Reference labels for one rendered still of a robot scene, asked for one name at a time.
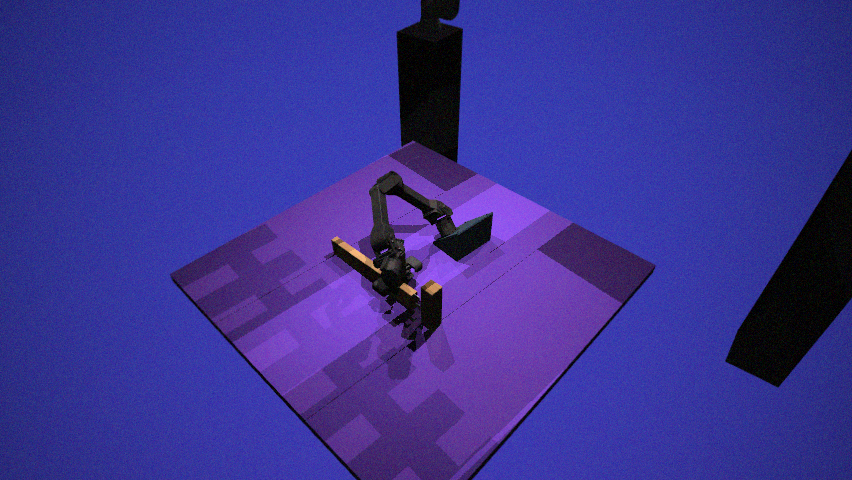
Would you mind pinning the wooden post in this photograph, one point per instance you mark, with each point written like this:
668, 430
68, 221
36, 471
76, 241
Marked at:
431, 305

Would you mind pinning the brown wooden board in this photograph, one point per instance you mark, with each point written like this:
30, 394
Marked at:
364, 265

